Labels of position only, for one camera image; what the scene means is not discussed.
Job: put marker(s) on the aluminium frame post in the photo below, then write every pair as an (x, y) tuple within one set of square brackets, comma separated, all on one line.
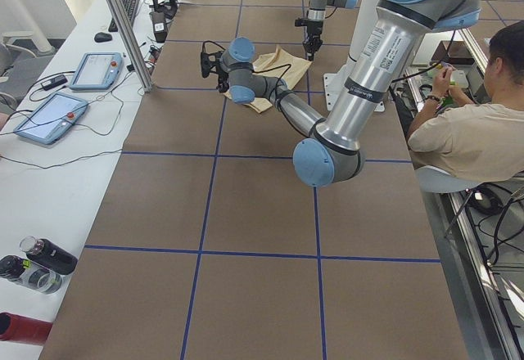
[(130, 42)]

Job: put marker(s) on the blue teach pendant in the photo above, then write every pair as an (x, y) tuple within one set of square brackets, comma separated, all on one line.
[(50, 121), (97, 71)]

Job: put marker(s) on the white office chair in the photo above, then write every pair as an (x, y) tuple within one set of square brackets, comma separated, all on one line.
[(434, 180)]

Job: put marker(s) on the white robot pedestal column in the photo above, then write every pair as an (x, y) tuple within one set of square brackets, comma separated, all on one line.
[(356, 49)]

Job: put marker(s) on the red cylindrical bottle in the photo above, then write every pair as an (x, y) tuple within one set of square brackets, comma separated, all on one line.
[(24, 330)]

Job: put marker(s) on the black power adapter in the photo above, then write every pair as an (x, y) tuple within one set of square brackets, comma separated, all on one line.
[(54, 82)]

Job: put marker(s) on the lower blue teach pendant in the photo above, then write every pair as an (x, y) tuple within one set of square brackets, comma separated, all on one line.
[(50, 121)]

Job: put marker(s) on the beige long-sleeve printed shirt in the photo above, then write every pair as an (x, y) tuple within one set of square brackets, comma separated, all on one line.
[(282, 63)]

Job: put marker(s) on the upper blue teach pendant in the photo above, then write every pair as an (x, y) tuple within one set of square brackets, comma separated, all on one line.
[(97, 71)]

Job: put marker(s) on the clear bottle black lid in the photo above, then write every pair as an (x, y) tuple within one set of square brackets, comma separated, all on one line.
[(26, 273)]

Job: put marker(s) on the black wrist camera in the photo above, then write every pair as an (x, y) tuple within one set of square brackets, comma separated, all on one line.
[(209, 61), (301, 22)]

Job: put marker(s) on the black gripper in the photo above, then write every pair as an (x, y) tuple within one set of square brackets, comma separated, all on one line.
[(223, 76), (314, 29)]

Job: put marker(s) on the black computer mouse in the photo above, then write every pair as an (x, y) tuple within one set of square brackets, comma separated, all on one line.
[(102, 37)]

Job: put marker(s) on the black computer keyboard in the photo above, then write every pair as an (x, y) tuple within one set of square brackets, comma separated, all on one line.
[(130, 10)]

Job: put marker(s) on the seated person in beige shirt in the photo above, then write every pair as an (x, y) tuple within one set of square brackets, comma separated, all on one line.
[(482, 143)]

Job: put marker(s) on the black water bottle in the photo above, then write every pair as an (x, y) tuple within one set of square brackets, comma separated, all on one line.
[(48, 254)]

